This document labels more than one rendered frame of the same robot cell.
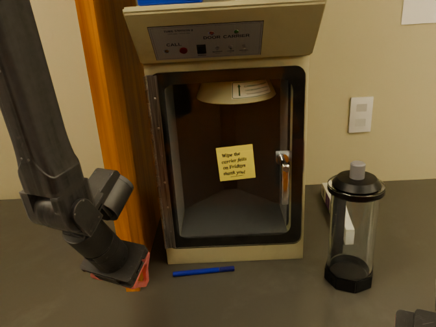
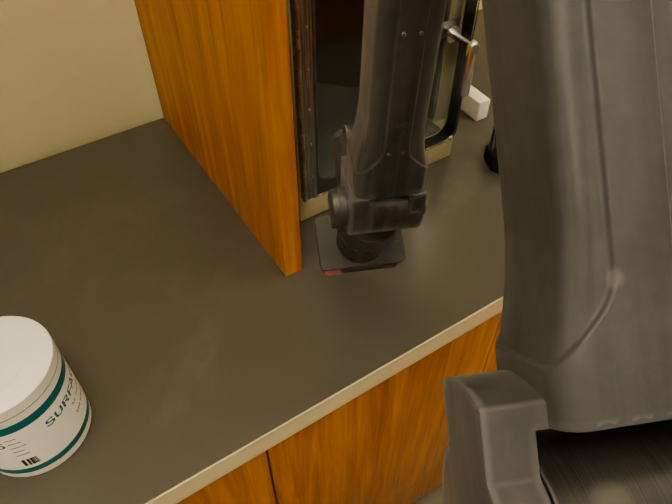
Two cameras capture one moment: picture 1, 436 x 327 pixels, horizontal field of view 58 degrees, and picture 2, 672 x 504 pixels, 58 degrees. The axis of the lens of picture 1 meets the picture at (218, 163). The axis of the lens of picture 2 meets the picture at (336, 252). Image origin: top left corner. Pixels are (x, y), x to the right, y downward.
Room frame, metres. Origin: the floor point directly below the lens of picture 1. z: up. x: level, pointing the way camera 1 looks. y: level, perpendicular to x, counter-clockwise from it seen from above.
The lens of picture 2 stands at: (0.16, 0.48, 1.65)
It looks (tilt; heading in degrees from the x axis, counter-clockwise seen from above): 48 degrees down; 326
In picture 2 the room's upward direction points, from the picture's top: straight up
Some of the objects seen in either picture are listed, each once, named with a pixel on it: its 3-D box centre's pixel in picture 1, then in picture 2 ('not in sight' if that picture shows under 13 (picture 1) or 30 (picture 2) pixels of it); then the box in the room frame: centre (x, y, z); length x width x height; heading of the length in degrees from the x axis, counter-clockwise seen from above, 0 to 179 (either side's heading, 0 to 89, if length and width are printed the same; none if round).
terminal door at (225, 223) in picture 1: (230, 165); (392, 59); (0.76, -0.03, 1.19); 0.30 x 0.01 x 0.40; 88
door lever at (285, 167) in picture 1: (283, 179); (460, 62); (0.73, -0.13, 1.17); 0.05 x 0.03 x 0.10; 178
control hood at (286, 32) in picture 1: (224, 32); not in sight; (0.72, -0.03, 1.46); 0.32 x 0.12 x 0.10; 89
